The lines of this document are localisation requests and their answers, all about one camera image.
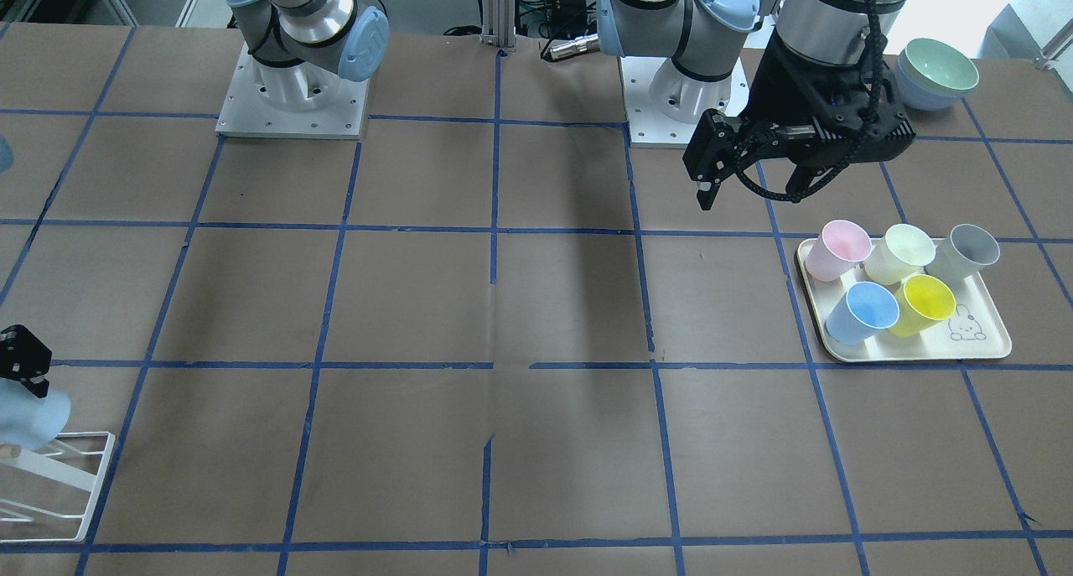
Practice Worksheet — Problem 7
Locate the black braided cable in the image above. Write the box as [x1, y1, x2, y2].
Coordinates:
[733, 0, 891, 203]

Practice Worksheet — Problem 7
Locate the aluminium frame post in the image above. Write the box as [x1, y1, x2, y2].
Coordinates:
[480, 0, 518, 51]

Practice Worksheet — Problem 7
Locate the blue cup on tray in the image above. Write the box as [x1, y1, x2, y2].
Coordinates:
[824, 281, 900, 345]

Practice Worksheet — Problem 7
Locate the pink plastic cup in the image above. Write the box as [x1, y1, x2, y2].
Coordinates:
[805, 218, 873, 283]

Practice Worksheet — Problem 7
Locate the beige plastic tray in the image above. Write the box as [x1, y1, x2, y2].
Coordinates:
[795, 239, 1013, 363]

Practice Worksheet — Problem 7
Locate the light blue plastic cup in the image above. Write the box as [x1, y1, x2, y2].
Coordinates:
[1, 380, 70, 451]

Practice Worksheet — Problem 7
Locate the white wire rack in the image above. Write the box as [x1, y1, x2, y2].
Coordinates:
[3, 431, 116, 547]

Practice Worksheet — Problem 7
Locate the yellow plastic cup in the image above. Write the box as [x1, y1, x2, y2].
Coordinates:
[888, 274, 957, 338]

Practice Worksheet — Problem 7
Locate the grey plastic cup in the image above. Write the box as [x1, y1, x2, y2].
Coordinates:
[925, 223, 1001, 285]

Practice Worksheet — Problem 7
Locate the cream plastic cup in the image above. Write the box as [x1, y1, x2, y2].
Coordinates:
[863, 223, 936, 286]

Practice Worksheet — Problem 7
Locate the green and blue bowl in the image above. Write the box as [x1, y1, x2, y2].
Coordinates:
[895, 38, 980, 112]

